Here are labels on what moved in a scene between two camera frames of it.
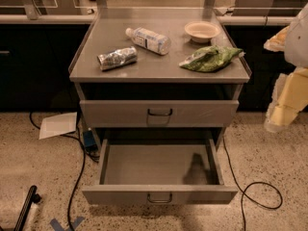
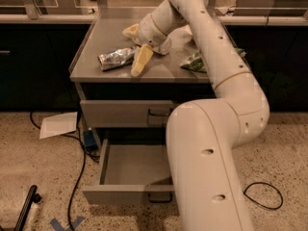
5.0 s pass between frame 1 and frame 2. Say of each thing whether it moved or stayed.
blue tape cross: stayed
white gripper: moved
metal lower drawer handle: stayed
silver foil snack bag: stayed
